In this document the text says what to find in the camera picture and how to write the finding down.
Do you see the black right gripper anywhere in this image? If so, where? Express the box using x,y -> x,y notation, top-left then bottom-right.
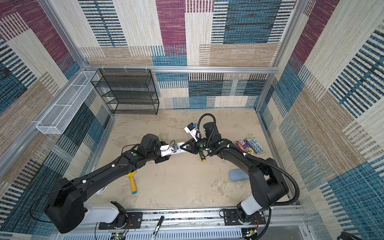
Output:
180,136 -> 212,155

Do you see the black yellow screwdriver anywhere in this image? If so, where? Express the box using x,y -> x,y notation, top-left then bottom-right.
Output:
199,152 -> 206,162

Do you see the red white remote control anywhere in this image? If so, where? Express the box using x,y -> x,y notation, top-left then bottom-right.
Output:
171,145 -> 185,155

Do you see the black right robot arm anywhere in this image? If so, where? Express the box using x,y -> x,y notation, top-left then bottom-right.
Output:
181,114 -> 300,225

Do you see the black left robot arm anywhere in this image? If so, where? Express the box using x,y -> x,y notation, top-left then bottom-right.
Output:
44,134 -> 170,234

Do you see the yellow toy shovel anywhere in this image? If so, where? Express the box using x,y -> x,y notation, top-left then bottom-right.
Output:
127,171 -> 137,195

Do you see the blue grey sponge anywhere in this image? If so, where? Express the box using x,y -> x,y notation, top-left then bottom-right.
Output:
229,169 -> 249,182

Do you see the colourful magazine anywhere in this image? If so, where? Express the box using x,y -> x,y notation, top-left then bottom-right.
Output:
234,138 -> 264,155

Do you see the white stapler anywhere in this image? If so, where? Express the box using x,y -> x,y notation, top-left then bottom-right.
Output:
96,186 -> 108,196

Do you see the black marker pen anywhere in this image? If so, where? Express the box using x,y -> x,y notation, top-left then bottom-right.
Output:
151,216 -> 165,240

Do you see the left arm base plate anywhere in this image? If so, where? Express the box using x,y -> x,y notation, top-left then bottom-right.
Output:
98,212 -> 143,230

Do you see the black wire shelf rack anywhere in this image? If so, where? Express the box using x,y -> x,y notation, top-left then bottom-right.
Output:
91,69 -> 160,115

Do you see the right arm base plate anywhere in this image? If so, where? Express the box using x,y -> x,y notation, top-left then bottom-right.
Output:
219,208 -> 267,226

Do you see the white mesh wall basket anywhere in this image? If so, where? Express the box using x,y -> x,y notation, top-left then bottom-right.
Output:
36,71 -> 96,135

